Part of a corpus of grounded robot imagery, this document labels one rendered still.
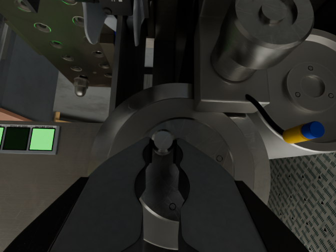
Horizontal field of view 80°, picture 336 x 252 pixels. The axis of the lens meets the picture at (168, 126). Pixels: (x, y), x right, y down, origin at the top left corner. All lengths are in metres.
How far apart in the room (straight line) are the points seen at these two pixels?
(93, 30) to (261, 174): 0.19
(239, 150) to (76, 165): 0.42
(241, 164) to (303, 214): 0.19
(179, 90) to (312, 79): 0.12
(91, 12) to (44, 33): 0.23
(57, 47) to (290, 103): 0.40
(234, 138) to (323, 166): 0.16
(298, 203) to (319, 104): 0.17
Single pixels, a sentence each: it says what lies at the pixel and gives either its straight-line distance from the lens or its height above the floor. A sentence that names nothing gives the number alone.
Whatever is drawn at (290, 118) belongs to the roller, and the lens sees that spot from 0.21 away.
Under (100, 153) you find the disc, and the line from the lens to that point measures 0.17.
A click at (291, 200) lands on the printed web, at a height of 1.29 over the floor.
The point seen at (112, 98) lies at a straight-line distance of 0.19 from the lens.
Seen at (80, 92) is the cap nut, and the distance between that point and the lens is 0.55.
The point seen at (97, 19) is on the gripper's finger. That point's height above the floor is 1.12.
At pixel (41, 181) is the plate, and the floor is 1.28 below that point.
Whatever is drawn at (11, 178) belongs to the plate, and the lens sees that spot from 0.60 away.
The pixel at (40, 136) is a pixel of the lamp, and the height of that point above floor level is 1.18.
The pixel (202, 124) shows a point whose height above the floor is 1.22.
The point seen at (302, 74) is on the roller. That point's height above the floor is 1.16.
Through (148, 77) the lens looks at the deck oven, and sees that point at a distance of 2.52.
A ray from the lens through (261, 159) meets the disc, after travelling 0.18.
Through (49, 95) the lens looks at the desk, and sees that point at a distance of 2.55.
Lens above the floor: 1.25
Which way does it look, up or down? 13 degrees down
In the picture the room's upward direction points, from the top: 179 degrees counter-clockwise
